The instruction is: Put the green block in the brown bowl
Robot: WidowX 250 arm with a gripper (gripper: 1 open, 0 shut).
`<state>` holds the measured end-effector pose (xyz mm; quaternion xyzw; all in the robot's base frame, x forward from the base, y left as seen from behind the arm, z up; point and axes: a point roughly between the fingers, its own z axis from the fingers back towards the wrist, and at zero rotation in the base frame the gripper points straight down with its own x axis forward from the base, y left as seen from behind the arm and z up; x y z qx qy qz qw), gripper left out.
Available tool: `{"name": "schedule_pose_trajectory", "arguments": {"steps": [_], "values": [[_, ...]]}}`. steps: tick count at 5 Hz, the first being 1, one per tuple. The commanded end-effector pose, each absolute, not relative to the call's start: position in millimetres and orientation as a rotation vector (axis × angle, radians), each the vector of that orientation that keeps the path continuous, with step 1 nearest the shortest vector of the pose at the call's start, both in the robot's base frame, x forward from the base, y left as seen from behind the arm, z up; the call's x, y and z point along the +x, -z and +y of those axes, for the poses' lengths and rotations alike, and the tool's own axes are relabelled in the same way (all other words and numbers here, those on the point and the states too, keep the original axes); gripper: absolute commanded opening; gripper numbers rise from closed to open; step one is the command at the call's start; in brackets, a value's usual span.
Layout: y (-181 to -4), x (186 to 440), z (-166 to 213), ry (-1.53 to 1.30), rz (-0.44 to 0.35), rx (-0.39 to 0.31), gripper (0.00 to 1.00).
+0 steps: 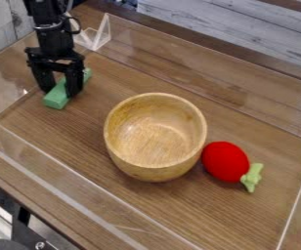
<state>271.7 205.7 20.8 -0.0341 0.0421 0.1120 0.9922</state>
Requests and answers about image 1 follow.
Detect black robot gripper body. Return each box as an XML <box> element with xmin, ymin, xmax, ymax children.
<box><xmin>26</xmin><ymin>19</ymin><xmax>85</xmax><ymax>73</ymax></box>

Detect clear acrylic corner bracket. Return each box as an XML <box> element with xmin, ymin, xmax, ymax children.
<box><xmin>74</xmin><ymin>14</ymin><xmax>112</xmax><ymax>51</ymax></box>

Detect green rectangular block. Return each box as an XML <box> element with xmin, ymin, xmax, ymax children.
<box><xmin>42</xmin><ymin>66</ymin><xmax>93</xmax><ymax>110</ymax></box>

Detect red plush strawberry toy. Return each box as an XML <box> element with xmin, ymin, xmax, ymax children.
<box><xmin>202</xmin><ymin>142</ymin><xmax>265</xmax><ymax>193</ymax></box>

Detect black table leg bracket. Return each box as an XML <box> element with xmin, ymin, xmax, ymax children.
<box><xmin>11</xmin><ymin>206</ymin><xmax>70</xmax><ymax>250</ymax></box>

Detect brown wooden bowl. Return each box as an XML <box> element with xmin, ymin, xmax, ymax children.
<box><xmin>104</xmin><ymin>93</ymin><xmax>209</xmax><ymax>183</ymax></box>

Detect clear acrylic tray walls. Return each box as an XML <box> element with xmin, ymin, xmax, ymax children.
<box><xmin>0</xmin><ymin>8</ymin><xmax>301</xmax><ymax>250</ymax></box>

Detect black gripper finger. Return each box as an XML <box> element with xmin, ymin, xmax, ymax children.
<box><xmin>65</xmin><ymin>63</ymin><xmax>85</xmax><ymax>98</ymax></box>
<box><xmin>30</xmin><ymin>62</ymin><xmax>55</xmax><ymax>93</ymax></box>

